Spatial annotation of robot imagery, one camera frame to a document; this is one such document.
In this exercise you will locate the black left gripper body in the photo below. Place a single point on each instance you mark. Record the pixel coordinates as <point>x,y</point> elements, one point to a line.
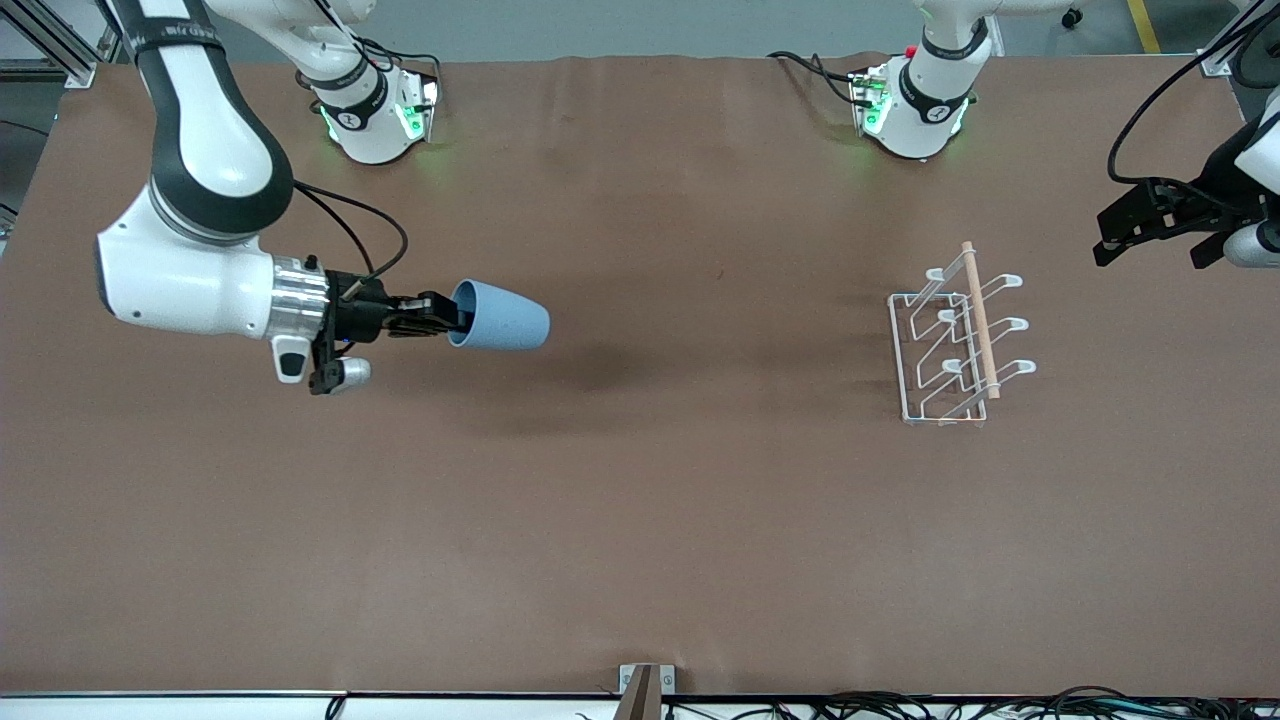
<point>1188,211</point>

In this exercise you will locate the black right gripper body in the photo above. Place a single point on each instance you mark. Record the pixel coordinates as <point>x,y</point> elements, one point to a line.
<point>359,309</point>

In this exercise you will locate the blue plastic cup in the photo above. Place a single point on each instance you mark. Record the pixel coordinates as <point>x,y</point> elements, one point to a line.
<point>505,318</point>

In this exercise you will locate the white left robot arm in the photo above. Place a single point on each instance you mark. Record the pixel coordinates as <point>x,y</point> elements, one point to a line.
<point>925,100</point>

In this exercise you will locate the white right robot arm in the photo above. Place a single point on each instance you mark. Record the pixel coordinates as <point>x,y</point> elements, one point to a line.
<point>200,150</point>

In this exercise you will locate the black caster wheel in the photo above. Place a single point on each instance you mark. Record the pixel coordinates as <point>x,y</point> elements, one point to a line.
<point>1072,16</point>

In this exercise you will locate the brown table cover sheet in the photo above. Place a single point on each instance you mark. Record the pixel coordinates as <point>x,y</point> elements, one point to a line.
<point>640,520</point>

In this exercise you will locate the aluminium frame profile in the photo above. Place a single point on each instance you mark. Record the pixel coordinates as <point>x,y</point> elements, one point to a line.
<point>45,40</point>
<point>1222,55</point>

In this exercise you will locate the metal table edge bracket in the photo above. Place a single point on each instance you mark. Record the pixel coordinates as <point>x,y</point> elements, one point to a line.
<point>645,685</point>

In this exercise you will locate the white table edge rail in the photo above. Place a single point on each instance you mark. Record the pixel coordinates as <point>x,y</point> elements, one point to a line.
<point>150,706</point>

